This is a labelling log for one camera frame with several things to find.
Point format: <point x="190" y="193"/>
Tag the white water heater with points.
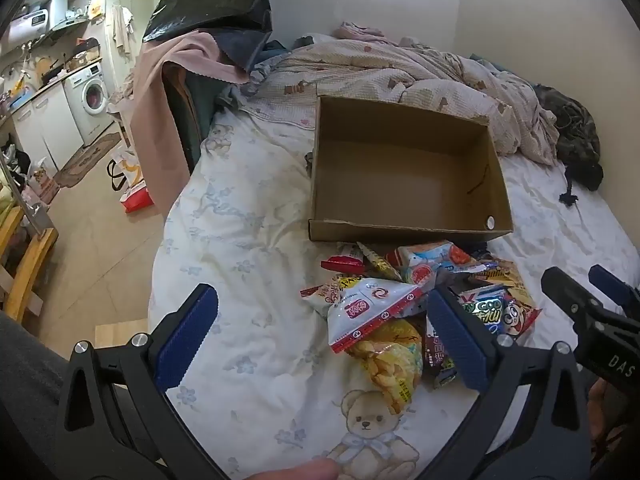
<point x="35" y="20"/>

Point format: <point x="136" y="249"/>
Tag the pink white snack packet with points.
<point x="325" y="295"/>

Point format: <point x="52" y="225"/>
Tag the light blue red snack packet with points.
<point x="430" y="262"/>

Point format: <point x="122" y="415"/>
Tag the yellow chips packet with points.
<point x="390" y="370"/>

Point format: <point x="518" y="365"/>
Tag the gold snack packet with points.
<point x="380" y="262"/>

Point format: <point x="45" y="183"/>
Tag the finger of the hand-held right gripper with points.
<point x="570" y="295"/>
<point x="615" y="285"/>

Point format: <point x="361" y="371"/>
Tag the blue white green snack packet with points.
<point x="482" y="307"/>

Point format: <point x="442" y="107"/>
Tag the white packet with red end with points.
<point x="340" y="262"/>

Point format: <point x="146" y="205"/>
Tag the pink garment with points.
<point x="360" y="31"/>

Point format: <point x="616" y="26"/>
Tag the white red-edged snack packet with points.
<point x="370" y="310"/>

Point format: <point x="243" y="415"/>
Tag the brown cardboard box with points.
<point x="400" y="170"/>

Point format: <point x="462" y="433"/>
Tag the person's left hand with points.
<point x="310" y="472"/>

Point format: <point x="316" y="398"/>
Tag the person's right hand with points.
<point x="607" y="415"/>

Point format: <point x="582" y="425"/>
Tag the pink cloth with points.
<point x="150" y="110"/>

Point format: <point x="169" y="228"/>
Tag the white washing machine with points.
<point x="90" y="95"/>

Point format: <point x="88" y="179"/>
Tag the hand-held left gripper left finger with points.
<point x="185" y="345"/>

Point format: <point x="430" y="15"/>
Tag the red white shopping bag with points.
<point x="132" y="185"/>

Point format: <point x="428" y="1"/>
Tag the yellow striped snack packet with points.
<point x="500" y="277"/>

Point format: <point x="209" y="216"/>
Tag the dark green chair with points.
<point x="192" y="115"/>

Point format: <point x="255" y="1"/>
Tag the camouflage jacket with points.
<point x="575" y="130"/>

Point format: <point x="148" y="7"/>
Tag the light wooden board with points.
<point x="120" y="332"/>

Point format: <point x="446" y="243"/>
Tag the brown floor mat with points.
<point x="85" y="160"/>

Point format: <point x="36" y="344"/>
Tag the red cartoon snack packet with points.
<point x="520" y="317"/>

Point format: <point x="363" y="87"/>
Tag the beige checkered duvet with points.
<point x="400" y="70"/>

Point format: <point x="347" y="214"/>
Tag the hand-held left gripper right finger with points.
<point x="457" y="345"/>

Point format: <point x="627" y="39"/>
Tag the hanging beige towel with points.
<point x="122" y="30"/>

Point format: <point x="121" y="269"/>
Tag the yellow wooden chair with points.
<point x="30" y="270"/>

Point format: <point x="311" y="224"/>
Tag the dark grey clothing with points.
<point x="25" y="385"/>

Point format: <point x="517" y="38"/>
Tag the black plastic bag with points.
<point x="210" y="0"/>

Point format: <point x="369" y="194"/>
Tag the white kitchen cabinet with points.
<point x="50" y="120"/>

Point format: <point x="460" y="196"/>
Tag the dark brown snack packet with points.
<point x="440" y="355"/>

